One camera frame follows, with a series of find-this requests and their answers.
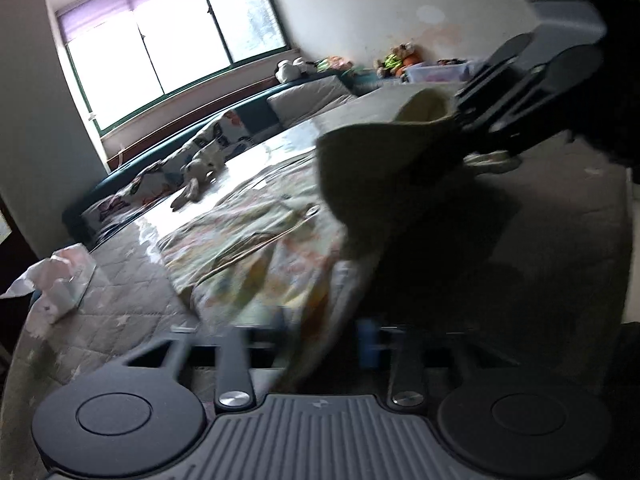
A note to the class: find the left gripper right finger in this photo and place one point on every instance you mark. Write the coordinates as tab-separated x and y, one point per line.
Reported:
389	357

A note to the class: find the window with green frame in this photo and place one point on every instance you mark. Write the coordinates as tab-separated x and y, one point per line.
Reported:
128	55

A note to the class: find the butterfly print pillow left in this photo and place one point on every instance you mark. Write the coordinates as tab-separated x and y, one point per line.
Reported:
153	183

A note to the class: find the blue sofa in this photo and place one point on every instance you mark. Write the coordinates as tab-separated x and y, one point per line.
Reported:
251	108

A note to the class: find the pink green plush toy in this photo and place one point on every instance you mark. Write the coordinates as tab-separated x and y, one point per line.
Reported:
334	62

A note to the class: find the grey cushion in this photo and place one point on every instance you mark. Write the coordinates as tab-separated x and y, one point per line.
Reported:
298	104

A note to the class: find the tissue pack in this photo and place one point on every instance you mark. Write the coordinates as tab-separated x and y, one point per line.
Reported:
61	280

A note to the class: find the clear plastic storage box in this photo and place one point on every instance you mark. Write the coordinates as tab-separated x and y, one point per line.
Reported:
442	73

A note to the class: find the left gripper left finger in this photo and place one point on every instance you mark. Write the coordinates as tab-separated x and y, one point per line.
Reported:
231	355

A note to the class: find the black white plush toy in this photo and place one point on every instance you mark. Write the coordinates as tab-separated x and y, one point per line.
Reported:
288	71

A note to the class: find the white plush bunny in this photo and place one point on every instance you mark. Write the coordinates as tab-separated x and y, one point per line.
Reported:
207	164

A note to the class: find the colourful patterned child garment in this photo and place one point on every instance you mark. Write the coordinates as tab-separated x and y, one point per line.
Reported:
383	218

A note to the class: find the brown orange plush toys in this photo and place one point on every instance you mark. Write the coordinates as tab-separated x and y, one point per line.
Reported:
397	61

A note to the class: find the butterfly print pillow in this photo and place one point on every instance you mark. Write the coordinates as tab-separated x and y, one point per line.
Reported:
153	183
229	132

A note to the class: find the butterfly print pillow right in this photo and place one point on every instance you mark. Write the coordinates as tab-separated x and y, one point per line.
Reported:
229	132

